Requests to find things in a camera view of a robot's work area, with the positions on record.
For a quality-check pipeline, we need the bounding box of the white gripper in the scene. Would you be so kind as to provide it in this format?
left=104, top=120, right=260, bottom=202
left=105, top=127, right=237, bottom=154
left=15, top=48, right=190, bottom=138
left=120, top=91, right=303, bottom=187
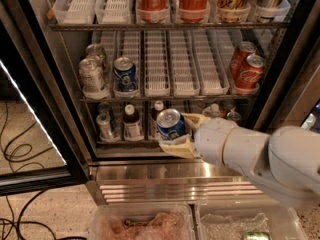
left=159, top=113, right=237, bottom=166

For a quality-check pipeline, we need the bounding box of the blue pepsi can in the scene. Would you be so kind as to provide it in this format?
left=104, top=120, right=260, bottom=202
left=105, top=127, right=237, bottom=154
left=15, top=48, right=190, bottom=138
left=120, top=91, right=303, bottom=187
left=156, top=108, right=186, bottom=140
left=113, top=56, right=137, bottom=92

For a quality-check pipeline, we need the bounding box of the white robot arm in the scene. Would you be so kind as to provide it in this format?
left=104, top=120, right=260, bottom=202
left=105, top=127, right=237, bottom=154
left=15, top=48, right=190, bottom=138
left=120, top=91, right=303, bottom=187
left=157, top=109, right=320, bottom=209

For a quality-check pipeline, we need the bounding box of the gold can front bottom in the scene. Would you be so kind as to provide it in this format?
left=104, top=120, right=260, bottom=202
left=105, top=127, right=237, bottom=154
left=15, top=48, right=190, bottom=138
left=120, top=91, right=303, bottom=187
left=227, top=111, right=242, bottom=125

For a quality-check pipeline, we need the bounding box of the gold can rear bottom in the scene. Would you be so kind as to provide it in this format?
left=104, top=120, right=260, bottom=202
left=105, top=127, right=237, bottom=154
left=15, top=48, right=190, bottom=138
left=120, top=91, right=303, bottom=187
left=220, top=99, right=236, bottom=112

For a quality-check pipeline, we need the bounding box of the red coke can front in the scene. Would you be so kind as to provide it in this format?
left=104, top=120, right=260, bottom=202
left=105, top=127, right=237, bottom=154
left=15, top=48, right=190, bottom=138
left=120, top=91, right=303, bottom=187
left=235, top=54, right=264, bottom=89

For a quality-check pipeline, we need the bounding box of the slim silver can front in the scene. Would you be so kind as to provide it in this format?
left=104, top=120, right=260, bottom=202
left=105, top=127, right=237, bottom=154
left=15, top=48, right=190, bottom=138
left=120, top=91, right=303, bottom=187
left=96, top=113, right=115, bottom=140

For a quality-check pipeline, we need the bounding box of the slim silver can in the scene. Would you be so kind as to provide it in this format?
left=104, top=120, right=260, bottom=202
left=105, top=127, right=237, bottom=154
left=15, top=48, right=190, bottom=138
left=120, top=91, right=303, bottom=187
left=97, top=102, right=115, bottom=123
left=96, top=113, right=115, bottom=140

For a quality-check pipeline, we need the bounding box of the slim silver can rear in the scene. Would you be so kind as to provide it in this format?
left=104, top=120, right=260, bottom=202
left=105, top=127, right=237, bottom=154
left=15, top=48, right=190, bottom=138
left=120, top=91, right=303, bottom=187
left=97, top=102, right=115, bottom=123

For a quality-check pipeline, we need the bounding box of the steel fridge cabinet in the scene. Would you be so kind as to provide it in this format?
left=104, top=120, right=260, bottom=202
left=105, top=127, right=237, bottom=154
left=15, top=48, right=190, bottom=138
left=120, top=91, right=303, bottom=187
left=0, top=0, right=320, bottom=206

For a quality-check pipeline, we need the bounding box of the red coke can rear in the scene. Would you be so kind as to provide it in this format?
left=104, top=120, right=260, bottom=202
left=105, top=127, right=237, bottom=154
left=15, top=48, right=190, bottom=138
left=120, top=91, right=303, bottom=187
left=229, top=41, right=257, bottom=79

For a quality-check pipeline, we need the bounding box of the silver can front left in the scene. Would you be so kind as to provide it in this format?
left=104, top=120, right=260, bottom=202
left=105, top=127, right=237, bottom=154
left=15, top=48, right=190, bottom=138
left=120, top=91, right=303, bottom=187
left=79, top=58, right=106, bottom=93

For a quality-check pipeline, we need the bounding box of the green can in bin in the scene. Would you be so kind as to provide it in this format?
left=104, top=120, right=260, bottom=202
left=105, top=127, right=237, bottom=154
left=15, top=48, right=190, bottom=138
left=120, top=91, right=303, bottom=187
left=243, top=232, right=271, bottom=240

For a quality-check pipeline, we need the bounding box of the silver can rear left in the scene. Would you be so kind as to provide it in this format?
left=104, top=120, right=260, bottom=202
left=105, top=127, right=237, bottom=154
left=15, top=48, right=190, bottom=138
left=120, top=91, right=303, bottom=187
left=86, top=43, right=107, bottom=69

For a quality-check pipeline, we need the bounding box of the open glass fridge door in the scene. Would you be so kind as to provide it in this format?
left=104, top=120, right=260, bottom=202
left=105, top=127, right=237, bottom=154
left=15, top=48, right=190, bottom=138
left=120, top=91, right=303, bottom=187
left=0, top=0, right=89, bottom=195

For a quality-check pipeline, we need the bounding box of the clear water bottle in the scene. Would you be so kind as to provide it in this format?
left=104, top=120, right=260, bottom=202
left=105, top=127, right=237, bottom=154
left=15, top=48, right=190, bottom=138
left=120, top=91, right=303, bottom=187
left=202, top=103, right=221, bottom=118

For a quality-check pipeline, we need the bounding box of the brown bottle right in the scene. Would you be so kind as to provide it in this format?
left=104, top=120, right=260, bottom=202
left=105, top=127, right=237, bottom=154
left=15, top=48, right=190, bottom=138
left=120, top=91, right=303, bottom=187
left=150, top=100, right=164, bottom=140

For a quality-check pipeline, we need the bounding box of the brown bottle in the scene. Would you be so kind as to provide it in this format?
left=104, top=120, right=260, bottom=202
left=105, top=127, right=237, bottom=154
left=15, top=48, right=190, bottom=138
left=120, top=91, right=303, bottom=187
left=150, top=100, right=164, bottom=140
left=123, top=104, right=144, bottom=141

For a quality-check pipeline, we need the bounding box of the brown bottle left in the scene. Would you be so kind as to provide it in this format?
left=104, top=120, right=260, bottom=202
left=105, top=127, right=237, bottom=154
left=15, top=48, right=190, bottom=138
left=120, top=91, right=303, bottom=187
left=123, top=104, right=144, bottom=141

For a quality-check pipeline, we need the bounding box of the clear plastic bin right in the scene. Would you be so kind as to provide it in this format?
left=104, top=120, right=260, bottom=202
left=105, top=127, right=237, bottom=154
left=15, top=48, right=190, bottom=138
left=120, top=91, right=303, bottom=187
left=195, top=198, right=308, bottom=240

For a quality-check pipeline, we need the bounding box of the clear plastic bin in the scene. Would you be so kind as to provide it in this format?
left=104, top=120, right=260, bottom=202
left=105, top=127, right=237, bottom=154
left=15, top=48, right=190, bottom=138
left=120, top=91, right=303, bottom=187
left=195, top=198, right=308, bottom=240
left=87, top=202, right=195, bottom=240

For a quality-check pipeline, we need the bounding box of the clear plastic bin left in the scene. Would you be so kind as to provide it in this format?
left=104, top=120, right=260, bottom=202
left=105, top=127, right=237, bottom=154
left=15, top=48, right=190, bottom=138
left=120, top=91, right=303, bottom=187
left=87, top=202, right=195, bottom=240

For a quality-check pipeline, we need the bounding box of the black floor cable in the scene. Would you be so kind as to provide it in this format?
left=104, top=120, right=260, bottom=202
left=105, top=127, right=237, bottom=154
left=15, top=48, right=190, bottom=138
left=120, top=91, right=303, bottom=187
left=0, top=100, right=88, bottom=240

